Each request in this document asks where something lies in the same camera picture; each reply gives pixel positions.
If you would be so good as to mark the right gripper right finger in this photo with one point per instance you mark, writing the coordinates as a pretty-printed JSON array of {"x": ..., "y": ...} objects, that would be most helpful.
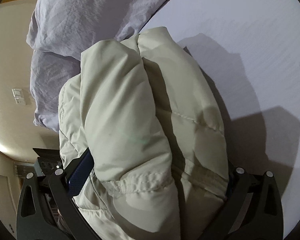
[{"x": 252, "y": 209}]

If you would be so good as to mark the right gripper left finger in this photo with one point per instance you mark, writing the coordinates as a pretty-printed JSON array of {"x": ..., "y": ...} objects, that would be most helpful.
[{"x": 46, "y": 208}]

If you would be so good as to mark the light grey puffer jacket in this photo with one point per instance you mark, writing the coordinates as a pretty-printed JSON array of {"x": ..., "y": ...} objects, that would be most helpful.
[{"x": 144, "y": 110}]

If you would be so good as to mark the left lavender pillow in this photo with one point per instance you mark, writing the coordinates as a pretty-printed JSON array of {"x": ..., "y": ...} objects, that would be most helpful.
[{"x": 49, "y": 72}]

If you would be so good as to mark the lavender pillow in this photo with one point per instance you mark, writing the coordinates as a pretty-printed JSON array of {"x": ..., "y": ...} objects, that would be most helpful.
[
  {"x": 68, "y": 27},
  {"x": 49, "y": 72}
]

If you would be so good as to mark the right lavender pillow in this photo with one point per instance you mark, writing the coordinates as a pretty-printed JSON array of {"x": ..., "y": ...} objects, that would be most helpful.
[{"x": 68, "y": 27}]

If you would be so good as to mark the lavender bed sheet mattress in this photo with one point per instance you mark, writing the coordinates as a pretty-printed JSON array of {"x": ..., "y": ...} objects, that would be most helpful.
[{"x": 249, "y": 52}]

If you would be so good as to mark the white wall switch socket panel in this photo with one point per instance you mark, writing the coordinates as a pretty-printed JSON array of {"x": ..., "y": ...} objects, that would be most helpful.
[{"x": 19, "y": 96}]

